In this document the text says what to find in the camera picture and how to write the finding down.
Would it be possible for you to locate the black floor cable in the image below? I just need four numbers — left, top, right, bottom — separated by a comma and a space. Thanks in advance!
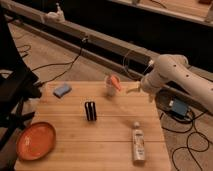
31, 37, 88, 87

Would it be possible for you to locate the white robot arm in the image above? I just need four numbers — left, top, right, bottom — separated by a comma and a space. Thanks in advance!
126, 54, 213, 114

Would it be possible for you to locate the blue sponge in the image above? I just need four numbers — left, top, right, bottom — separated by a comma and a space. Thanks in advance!
53, 83, 72, 98

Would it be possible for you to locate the black chair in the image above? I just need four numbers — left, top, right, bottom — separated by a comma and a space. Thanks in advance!
0, 6, 41, 151

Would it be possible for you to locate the long grey rail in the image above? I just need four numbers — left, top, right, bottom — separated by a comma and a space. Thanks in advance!
0, 0, 213, 111

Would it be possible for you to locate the black cable right floor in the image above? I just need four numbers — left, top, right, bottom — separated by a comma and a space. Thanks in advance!
159, 108, 213, 171

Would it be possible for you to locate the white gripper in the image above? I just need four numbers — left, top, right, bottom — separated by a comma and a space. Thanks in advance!
126, 75, 156, 102

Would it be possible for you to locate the blue power box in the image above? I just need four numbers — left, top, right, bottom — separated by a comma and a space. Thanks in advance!
169, 98, 188, 117

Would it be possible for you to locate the cup with orange carrot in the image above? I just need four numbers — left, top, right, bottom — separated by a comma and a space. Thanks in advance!
105, 75, 121, 96

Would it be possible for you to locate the orange plate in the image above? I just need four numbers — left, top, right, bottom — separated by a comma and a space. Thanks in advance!
16, 122, 56, 161

